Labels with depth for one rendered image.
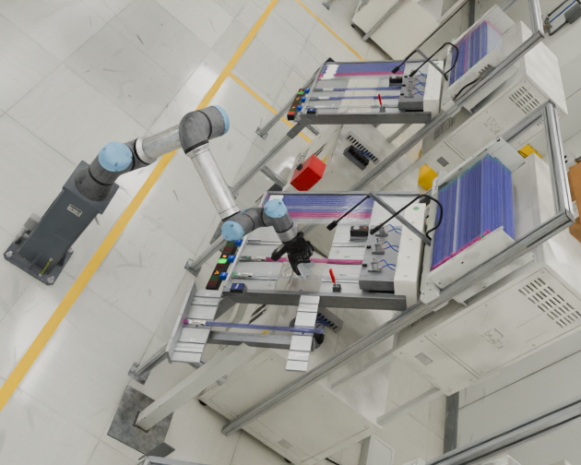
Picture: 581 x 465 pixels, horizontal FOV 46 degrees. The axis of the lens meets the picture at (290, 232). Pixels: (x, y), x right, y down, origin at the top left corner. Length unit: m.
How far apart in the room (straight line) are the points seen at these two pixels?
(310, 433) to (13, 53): 2.51
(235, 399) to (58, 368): 0.78
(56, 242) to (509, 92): 2.29
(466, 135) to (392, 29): 3.40
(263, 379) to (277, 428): 0.34
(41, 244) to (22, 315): 0.31
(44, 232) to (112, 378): 0.70
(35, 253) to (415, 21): 4.80
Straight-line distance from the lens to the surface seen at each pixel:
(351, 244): 2.80
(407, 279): 2.50
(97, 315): 3.25
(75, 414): 3.02
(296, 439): 3.31
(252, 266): 2.79
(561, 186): 2.36
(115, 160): 2.70
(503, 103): 3.69
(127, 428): 3.09
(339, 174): 3.98
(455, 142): 3.80
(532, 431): 1.79
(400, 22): 7.02
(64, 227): 2.98
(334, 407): 3.06
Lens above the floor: 2.58
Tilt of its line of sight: 36 degrees down
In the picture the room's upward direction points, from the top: 50 degrees clockwise
